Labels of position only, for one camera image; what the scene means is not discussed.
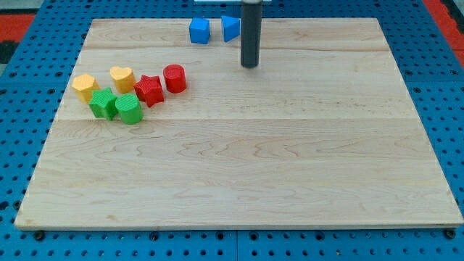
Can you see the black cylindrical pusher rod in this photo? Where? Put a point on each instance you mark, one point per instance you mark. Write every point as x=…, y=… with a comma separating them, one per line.
x=251, y=18

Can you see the red cylinder block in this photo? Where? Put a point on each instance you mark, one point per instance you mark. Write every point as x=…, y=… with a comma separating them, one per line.
x=175, y=78

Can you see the blue triangular block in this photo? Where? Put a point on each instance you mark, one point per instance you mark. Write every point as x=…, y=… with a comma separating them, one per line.
x=230, y=28

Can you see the red star block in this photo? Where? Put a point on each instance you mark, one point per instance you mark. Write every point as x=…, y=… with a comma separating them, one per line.
x=149, y=90

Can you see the blue cube block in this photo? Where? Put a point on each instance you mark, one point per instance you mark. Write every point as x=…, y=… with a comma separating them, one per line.
x=199, y=30

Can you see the light wooden board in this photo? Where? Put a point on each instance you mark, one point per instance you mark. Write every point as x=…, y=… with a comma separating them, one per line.
x=323, y=134

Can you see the yellow heart block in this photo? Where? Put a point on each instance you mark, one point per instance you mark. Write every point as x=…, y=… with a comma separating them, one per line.
x=123, y=79

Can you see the green cylinder block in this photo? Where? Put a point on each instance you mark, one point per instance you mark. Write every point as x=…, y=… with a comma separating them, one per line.
x=129, y=109

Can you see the green star block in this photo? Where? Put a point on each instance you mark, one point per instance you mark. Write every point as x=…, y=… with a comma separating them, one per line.
x=102, y=104

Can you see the yellow hexagon block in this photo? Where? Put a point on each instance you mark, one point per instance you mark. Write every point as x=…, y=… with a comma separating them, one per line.
x=83, y=86

